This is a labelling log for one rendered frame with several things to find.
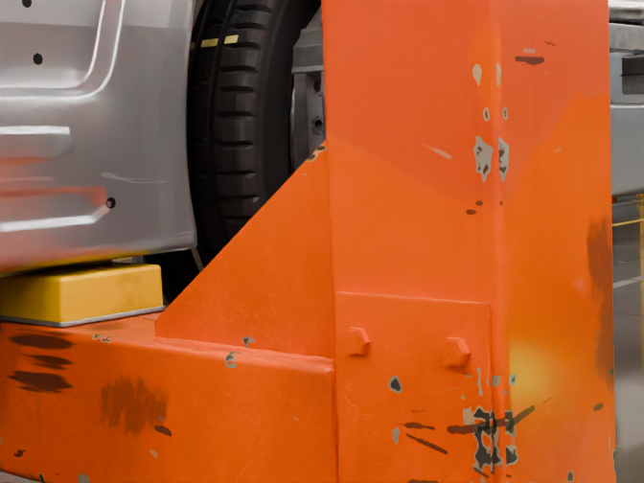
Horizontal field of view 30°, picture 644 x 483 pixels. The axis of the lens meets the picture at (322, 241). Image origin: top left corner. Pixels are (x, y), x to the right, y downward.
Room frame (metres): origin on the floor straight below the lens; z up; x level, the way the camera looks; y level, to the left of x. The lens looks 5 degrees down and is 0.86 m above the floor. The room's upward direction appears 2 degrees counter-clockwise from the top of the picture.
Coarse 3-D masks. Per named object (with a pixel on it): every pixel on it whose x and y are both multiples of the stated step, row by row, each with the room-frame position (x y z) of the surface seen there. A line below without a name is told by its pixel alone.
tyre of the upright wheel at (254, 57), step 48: (240, 0) 1.41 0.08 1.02; (288, 0) 1.40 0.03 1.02; (192, 48) 1.43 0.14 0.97; (240, 48) 1.38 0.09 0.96; (288, 48) 1.40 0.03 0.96; (192, 96) 1.42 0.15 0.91; (240, 96) 1.36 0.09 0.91; (288, 96) 1.40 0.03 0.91; (192, 144) 1.40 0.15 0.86; (240, 144) 1.36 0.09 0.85; (192, 192) 1.42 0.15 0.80; (240, 192) 1.36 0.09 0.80
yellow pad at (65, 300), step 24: (120, 264) 1.28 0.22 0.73; (144, 264) 1.27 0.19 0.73; (0, 288) 1.24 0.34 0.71; (24, 288) 1.21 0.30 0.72; (48, 288) 1.18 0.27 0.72; (72, 288) 1.18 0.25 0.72; (96, 288) 1.20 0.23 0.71; (120, 288) 1.23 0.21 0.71; (144, 288) 1.25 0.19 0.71; (0, 312) 1.24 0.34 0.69; (24, 312) 1.21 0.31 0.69; (48, 312) 1.19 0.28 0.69; (72, 312) 1.18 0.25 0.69; (96, 312) 1.20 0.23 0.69; (120, 312) 1.22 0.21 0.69; (144, 312) 1.24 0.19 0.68
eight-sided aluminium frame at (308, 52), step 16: (320, 16) 1.39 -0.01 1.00; (304, 32) 1.38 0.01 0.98; (320, 32) 1.36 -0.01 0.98; (304, 48) 1.36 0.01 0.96; (320, 48) 1.34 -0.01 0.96; (304, 64) 1.36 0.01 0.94; (320, 64) 1.34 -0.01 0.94; (304, 80) 1.36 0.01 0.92; (320, 80) 1.37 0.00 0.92; (304, 96) 1.36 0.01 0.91; (320, 96) 1.38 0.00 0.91; (304, 112) 1.36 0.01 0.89; (320, 112) 1.38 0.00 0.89; (304, 128) 1.36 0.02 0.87; (320, 128) 1.38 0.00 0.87; (304, 144) 1.36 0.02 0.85; (320, 144) 1.38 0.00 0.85; (304, 160) 1.36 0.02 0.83
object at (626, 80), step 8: (624, 56) 1.55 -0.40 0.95; (632, 56) 1.54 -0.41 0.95; (640, 56) 1.54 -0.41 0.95; (624, 64) 1.55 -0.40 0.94; (632, 64) 1.54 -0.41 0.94; (640, 64) 1.54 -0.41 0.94; (624, 72) 1.55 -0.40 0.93; (632, 72) 1.54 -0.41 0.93; (640, 72) 1.54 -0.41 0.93; (624, 80) 1.55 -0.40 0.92; (632, 80) 1.54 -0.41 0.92; (640, 80) 1.54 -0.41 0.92; (624, 88) 1.55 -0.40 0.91; (632, 88) 1.54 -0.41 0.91; (640, 88) 1.54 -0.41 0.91
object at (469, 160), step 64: (384, 0) 0.87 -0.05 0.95; (448, 0) 0.84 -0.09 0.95; (512, 0) 0.83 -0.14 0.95; (576, 0) 0.89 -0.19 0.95; (384, 64) 0.87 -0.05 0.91; (448, 64) 0.84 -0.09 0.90; (512, 64) 0.82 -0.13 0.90; (576, 64) 0.89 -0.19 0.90; (384, 128) 0.88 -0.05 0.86; (448, 128) 0.84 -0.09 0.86; (512, 128) 0.82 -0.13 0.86; (576, 128) 0.89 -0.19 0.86; (384, 192) 0.88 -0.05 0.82; (448, 192) 0.84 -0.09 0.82; (512, 192) 0.82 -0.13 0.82; (576, 192) 0.89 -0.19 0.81; (384, 256) 0.88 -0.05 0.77; (448, 256) 0.84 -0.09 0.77; (512, 256) 0.82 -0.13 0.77; (576, 256) 0.88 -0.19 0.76; (384, 320) 0.87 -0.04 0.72; (448, 320) 0.83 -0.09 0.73; (512, 320) 0.82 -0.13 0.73; (576, 320) 0.88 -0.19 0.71; (384, 384) 0.87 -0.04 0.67; (448, 384) 0.84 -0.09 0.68; (512, 384) 0.82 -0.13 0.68; (576, 384) 0.88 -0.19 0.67; (384, 448) 0.88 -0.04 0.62; (448, 448) 0.84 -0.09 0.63; (512, 448) 0.82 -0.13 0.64; (576, 448) 0.88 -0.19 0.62
